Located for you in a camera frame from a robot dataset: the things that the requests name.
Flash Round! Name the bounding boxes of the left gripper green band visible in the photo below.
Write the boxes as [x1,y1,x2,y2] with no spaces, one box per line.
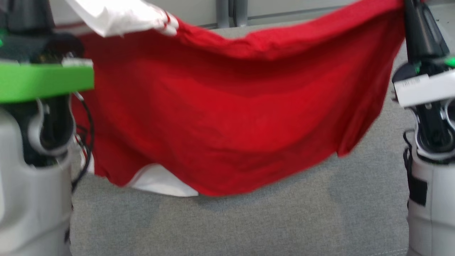
[0,0,95,104]

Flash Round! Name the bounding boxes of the grey wall base rail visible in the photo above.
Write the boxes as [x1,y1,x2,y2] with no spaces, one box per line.
[248,5,356,20]

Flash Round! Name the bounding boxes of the grey partition post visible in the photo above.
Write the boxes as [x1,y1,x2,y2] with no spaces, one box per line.
[216,0,230,29]
[233,0,248,27]

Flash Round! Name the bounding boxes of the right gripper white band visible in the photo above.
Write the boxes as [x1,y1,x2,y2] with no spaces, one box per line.
[392,0,455,108]

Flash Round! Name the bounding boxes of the red white T-shirt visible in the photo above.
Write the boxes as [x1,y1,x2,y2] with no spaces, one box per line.
[65,0,406,198]

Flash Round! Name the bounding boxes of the left camera black cable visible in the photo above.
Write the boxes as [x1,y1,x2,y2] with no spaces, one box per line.
[70,92,96,194]

